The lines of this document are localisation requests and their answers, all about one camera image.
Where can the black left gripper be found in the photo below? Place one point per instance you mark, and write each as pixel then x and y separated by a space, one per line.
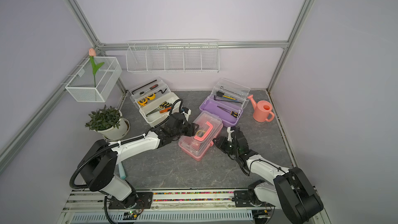
pixel 191 128

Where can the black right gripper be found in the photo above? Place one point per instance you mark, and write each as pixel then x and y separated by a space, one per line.
pixel 221 142

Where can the pink toolbox with clear lid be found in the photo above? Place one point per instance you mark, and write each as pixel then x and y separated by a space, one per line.
pixel 209 128

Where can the purple toolbox with clear lid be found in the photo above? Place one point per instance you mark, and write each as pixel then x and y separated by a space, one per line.
pixel 231 89

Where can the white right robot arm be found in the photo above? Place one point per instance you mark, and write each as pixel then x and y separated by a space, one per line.
pixel 281 187

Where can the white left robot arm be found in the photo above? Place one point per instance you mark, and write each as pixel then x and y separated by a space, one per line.
pixel 96 171

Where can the orange black screwdriver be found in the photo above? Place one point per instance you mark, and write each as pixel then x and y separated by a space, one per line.
pixel 165 110

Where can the black yellow small screwdriver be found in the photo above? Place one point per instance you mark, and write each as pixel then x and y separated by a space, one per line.
pixel 232 113

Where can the white toolbox with clear tray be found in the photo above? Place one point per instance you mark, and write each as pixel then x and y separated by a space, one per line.
pixel 164 99

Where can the yellow tape measure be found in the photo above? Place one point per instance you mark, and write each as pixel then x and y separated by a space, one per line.
pixel 143 102
pixel 151 97

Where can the pink watering can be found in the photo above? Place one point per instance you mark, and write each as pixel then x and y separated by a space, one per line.
pixel 262 110

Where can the black hex key holder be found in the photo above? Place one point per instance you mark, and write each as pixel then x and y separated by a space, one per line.
pixel 219 94

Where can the potted green plant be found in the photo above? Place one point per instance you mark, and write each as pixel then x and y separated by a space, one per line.
pixel 109 122

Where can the pink artificial tulip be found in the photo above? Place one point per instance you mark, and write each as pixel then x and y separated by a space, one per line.
pixel 95 66

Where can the white wire wall shelf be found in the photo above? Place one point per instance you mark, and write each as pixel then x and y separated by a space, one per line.
pixel 173 56

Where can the teal brush handle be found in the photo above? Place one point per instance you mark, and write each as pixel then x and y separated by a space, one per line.
pixel 121 169

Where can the white wire basket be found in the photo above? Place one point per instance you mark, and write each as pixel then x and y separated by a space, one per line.
pixel 81 85

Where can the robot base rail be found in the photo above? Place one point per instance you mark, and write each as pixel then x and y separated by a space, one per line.
pixel 170 206

